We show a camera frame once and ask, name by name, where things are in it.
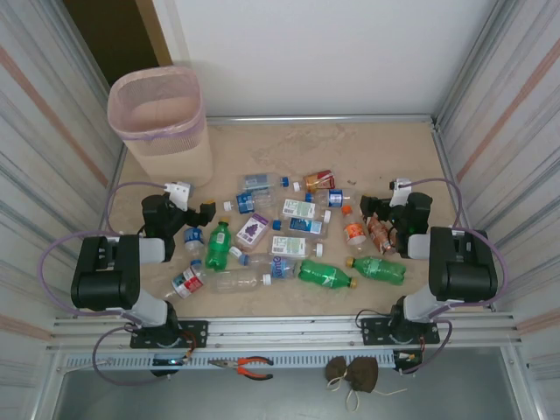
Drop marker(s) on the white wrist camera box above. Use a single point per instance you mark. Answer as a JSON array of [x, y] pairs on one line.
[[179, 192], [400, 194]]

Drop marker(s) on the clear unlabelled bottle white cap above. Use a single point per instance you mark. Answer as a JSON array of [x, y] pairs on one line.
[[236, 281]]

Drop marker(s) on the pink plastic bin liner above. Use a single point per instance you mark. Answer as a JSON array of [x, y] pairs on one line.
[[153, 109]]

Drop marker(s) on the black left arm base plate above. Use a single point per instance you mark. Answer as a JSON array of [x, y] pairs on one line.
[[197, 330]]

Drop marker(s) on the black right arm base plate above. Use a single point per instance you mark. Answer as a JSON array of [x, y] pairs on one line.
[[372, 326]]

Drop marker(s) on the aluminium frame bar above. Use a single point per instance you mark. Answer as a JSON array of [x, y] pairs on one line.
[[328, 118]]

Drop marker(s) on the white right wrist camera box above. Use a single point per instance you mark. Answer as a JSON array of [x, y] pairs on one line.
[[400, 194]]

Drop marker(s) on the grey metal shelf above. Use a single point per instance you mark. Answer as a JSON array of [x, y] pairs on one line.
[[262, 398]]

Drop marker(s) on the light blue label bottle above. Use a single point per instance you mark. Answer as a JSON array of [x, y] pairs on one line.
[[280, 268]]

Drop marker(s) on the small blue label bottle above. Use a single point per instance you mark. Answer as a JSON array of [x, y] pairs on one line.
[[194, 238]]

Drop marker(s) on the aluminium mounting rail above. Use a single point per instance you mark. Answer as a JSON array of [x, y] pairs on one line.
[[284, 326]]

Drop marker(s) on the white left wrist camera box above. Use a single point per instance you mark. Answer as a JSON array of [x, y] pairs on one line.
[[179, 192]]

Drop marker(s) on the small circuit board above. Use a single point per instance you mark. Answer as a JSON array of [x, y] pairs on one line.
[[409, 356], [170, 361]]

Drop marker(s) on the red blue label bottle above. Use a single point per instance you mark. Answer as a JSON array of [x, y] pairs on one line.
[[186, 282]]

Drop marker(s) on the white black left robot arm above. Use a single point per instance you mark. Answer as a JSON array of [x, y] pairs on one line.
[[105, 271]]

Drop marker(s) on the brown Nescafe coffee bottle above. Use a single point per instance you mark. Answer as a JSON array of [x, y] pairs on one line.
[[380, 238]]

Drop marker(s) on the blue label bottle white cap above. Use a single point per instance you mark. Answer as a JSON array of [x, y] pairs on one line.
[[246, 202]]

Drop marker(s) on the brown cloth pouch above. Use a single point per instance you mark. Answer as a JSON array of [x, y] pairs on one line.
[[363, 374], [337, 369]]

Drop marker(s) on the green white label bottle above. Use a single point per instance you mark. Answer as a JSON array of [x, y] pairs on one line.
[[299, 208], [289, 246]]

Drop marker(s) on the orange label bottle orange cap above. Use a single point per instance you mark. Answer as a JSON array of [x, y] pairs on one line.
[[354, 232]]

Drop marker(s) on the red gold label bottle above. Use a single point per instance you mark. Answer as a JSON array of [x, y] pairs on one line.
[[319, 180]]

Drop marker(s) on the purple grape juice bottle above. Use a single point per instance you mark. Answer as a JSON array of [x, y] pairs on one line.
[[253, 229]]

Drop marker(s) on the clear bottle dark label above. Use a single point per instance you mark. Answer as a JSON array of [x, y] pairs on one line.
[[258, 181]]

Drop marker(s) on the brown door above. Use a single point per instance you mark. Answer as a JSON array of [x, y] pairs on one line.
[[109, 26]]

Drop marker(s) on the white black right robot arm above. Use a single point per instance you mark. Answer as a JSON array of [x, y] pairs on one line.
[[459, 267]]

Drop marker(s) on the green Sprite bottle yellow cap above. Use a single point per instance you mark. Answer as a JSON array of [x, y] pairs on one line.
[[217, 245], [380, 269], [324, 273]]

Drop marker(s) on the beige mesh waste bin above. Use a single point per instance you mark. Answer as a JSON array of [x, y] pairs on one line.
[[175, 162]]

